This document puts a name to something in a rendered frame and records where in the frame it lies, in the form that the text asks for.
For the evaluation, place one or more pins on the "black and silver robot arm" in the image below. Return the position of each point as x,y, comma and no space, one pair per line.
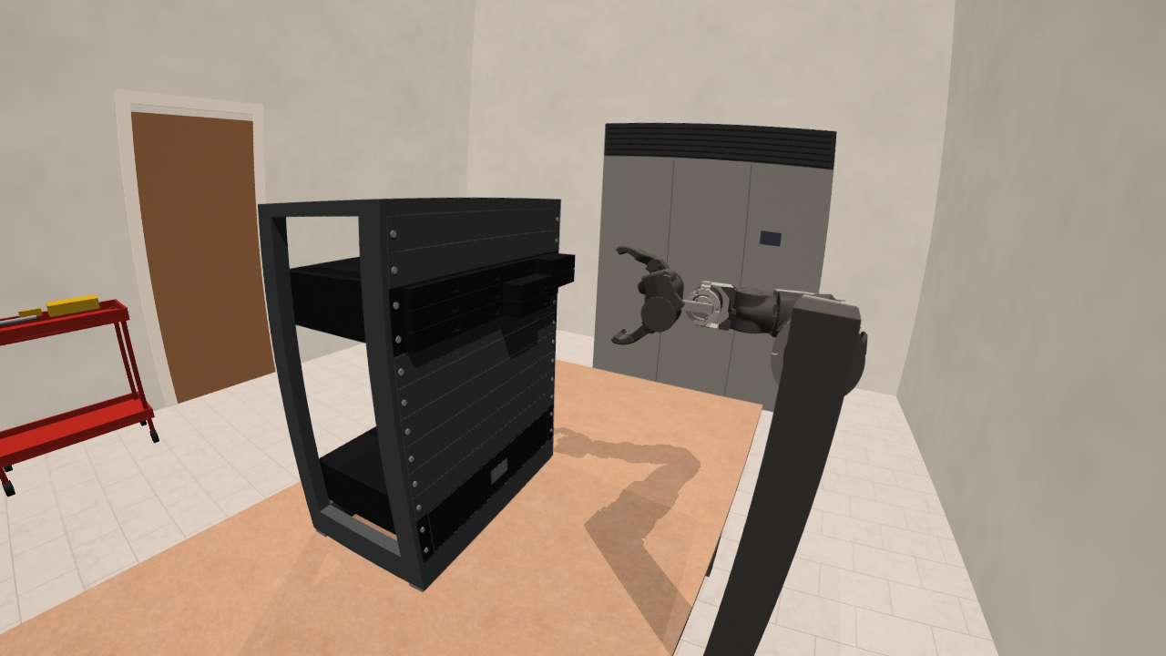
754,311

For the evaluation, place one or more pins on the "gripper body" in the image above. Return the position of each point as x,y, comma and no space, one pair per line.
663,300

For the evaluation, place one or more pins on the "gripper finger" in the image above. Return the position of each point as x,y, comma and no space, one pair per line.
621,338
654,264

